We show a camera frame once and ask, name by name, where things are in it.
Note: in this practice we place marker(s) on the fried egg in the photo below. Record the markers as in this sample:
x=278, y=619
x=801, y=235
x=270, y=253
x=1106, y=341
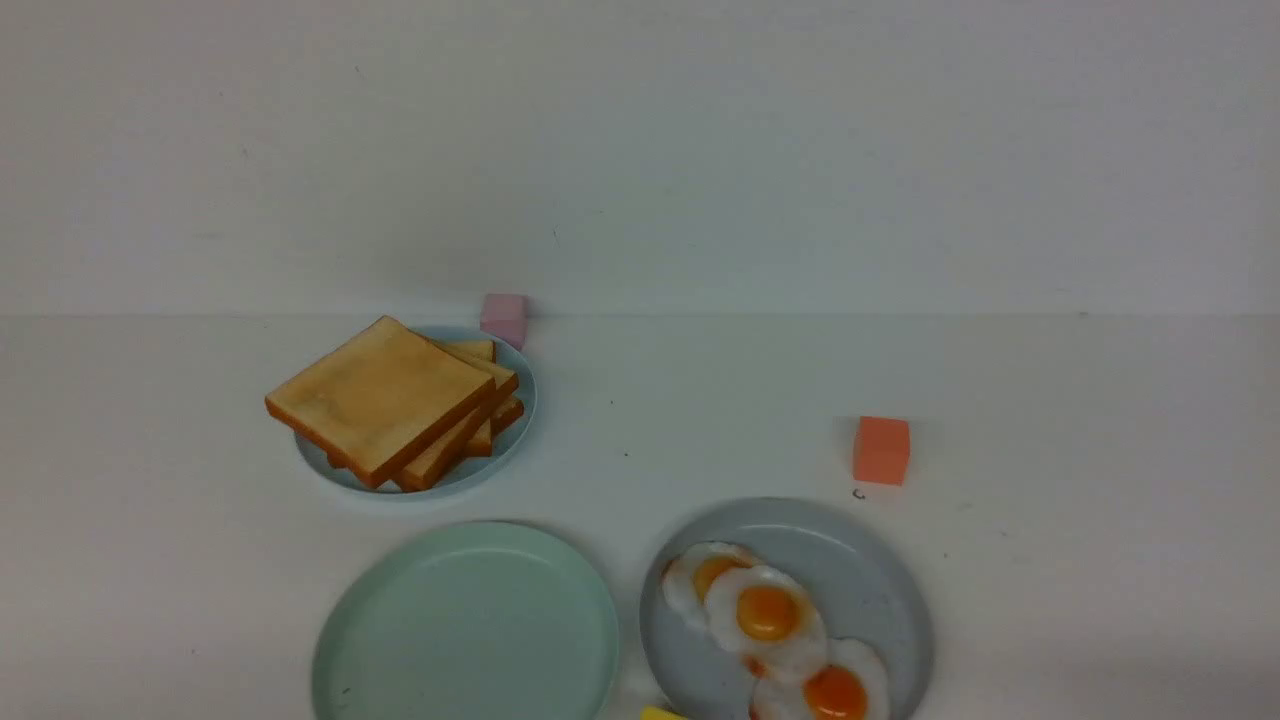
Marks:
x=768, y=621
x=853, y=685
x=686, y=579

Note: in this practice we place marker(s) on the pink cube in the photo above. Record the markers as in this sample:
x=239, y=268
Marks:
x=504, y=315

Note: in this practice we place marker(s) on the light blue plate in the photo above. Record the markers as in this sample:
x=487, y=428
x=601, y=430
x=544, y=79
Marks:
x=471, y=472

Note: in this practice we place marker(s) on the orange cube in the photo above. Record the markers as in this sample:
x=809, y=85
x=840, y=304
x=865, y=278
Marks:
x=881, y=451

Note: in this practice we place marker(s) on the mint green plate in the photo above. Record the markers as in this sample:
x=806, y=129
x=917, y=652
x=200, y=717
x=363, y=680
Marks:
x=477, y=620

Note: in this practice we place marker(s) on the grey plate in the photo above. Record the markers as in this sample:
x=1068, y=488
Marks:
x=860, y=586

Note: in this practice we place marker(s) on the yellow block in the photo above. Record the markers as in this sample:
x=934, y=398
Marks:
x=659, y=713

